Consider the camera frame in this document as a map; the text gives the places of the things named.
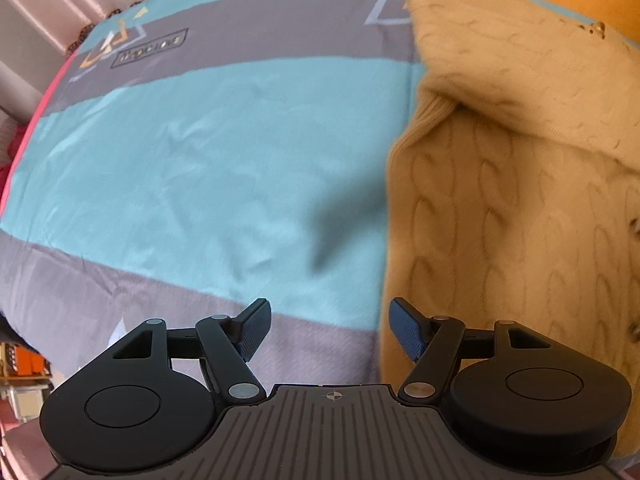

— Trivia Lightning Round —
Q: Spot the mustard cable-knit cardigan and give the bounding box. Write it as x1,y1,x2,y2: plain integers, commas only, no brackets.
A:
377,0,640,461

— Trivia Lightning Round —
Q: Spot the blue grey patterned bedsheet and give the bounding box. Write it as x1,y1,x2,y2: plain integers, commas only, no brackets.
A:
1,0,423,386

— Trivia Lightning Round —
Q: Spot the orange box on floor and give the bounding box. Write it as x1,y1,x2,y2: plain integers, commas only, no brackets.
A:
1,342,52,386

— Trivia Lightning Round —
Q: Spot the pink mattress edge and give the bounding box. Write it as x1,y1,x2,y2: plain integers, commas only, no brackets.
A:
1,54,75,212

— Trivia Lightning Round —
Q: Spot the pale patterned curtain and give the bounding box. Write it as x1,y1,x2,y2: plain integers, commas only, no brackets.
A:
1,0,142,122

